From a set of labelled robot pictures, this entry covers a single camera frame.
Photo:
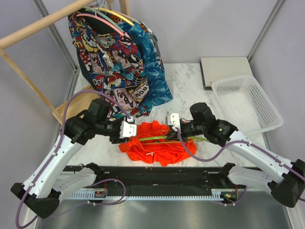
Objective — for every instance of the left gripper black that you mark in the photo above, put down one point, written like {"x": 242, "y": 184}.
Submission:
{"x": 116, "y": 139}

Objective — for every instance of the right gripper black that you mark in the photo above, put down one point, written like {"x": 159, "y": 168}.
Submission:
{"x": 172, "y": 135}

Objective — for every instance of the orange mesh shorts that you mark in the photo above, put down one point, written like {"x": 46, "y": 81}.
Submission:
{"x": 149, "y": 148}

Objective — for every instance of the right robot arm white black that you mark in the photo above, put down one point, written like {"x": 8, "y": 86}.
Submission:
{"x": 280, "y": 177}

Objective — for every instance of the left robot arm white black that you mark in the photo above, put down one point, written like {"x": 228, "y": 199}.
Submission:
{"x": 41, "y": 192}

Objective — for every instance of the blue leaf print shorts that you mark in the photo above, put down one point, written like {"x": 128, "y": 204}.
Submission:
{"x": 159, "y": 92}

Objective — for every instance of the comic print shorts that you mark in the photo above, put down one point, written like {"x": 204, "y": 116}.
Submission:
{"x": 111, "y": 63}

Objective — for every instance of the mint green clothes hanger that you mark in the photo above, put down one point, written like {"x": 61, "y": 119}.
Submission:
{"x": 104, "y": 17}

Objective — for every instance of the pink clothes hanger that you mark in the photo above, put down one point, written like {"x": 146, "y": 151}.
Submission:
{"x": 101, "y": 20}

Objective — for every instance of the yellow clothes hanger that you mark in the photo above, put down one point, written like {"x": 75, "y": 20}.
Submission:
{"x": 124, "y": 17}

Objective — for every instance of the white plastic basket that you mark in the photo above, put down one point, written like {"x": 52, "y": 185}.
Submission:
{"x": 245, "y": 104}

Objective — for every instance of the grey flat box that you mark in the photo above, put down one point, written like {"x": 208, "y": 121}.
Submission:
{"x": 217, "y": 68}

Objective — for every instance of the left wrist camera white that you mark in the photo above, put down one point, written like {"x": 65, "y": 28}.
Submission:
{"x": 128, "y": 128}

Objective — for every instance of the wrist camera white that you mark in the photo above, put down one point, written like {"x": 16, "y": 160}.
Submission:
{"x": 173, "y": 121}
{"x": 128, "y": 128}

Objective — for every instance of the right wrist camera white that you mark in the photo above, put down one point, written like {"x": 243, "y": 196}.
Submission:
{"x": 173, "y": 121}

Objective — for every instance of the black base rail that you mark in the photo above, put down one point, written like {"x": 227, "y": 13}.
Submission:
{"x": 207, "y": 177}

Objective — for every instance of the white slotted cable duct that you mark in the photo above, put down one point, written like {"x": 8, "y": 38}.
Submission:
{"x": 92, "y": 195}

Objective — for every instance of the aluminium frame profile left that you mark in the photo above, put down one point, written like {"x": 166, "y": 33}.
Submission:
{"x": 56, "y": 35}

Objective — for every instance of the aluminium frame profile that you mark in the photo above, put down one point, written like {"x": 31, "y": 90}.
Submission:
{"x": 56, "y": 35}
{"x": 267, "y": 25}

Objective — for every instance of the aluminium frame profile right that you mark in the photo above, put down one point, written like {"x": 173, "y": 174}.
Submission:
{"x": 267, "y": 25}

